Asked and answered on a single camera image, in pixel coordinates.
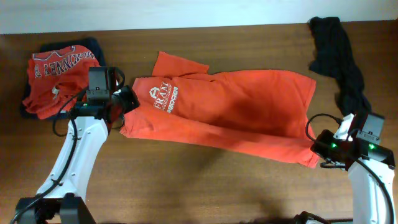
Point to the orange FRAM t-shirt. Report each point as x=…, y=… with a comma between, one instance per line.
x=261, y=113

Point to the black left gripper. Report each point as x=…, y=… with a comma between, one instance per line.
x=133, y=101

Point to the black crumpled garment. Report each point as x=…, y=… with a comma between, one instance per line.
x=334, y=59

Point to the red printed folded t-shirt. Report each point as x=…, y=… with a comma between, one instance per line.
x=56, y=77

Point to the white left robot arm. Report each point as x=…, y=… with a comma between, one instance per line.
x=64, y=191

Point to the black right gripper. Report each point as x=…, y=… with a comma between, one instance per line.
x=318, y=147

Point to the navy folded garment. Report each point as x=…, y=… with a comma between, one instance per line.
x=96, y=49

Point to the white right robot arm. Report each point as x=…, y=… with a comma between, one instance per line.
x=371, y=171

